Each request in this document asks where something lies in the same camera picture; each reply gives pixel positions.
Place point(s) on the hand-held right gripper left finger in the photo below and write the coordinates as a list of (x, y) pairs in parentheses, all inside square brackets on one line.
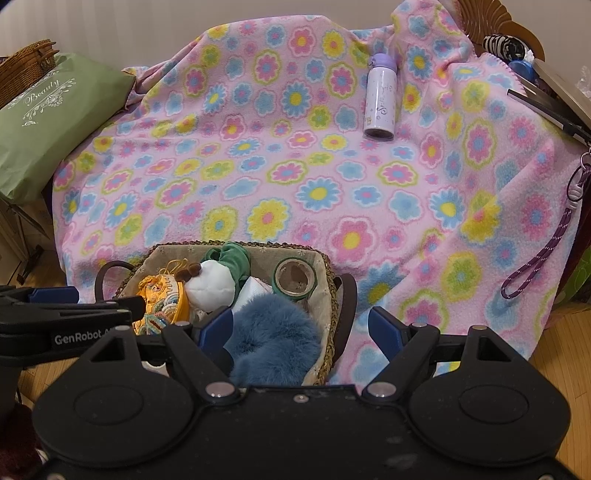
[(217, 330)]

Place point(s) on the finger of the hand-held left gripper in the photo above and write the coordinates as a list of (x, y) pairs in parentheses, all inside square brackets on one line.
[(51, 295), (92, 313)]

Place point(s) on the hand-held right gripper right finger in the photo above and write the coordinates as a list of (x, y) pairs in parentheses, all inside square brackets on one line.
[(385, 330)]

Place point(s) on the green white bird plush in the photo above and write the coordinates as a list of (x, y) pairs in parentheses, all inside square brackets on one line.
[(210, 286)]

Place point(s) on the white cloth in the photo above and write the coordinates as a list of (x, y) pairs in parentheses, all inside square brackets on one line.
[(251, 293)]

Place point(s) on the blue fluffy fur scrunchie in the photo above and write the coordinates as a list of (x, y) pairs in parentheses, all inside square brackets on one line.
[(272, 337)]

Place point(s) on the orange embroidered pouch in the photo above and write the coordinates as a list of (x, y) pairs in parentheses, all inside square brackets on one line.
[(161, 295)]

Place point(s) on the green tape roll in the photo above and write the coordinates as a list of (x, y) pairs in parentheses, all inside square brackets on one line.
[(277, 282)]

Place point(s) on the fabric-lined woven basket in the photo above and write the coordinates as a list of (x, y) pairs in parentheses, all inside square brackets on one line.
[(161, 258)]

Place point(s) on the dark red fuzzy cloth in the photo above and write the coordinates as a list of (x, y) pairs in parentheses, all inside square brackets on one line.
[(18, 438)]

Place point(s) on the green printed pillow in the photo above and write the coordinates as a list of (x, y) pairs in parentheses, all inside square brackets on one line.
[(55, 129)]

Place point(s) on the pink floral fleece blanket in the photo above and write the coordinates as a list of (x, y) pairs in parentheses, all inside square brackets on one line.
[(277, 138)]

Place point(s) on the purple white bottle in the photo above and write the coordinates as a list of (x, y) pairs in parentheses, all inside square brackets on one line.
[(379, 101)]

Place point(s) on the brown wicker basket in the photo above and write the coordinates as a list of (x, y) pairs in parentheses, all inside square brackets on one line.
[(27, 64)]

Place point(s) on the blue round object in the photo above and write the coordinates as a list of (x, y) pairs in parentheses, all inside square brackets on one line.
[(524, 69)]

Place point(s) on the zebra striped item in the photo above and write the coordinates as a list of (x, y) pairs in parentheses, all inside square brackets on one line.
[(501, 46)]

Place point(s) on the carved wooden chair back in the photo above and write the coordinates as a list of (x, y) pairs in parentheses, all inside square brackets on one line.
[(489, 18)]

